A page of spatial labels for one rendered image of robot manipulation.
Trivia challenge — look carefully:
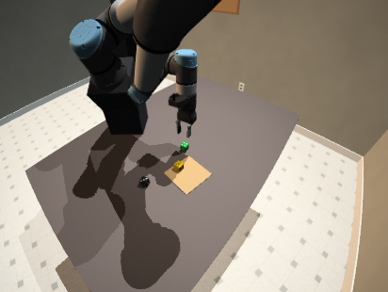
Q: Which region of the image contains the green die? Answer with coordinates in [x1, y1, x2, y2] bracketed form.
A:
[180, 142, 188, 152]

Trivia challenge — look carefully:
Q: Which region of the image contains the peach flat mat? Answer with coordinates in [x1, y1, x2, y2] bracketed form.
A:
[164, 156, 212, 195]

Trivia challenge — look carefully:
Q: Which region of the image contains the yellow die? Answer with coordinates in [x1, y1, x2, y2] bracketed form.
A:
[174, 160, 184, 171]

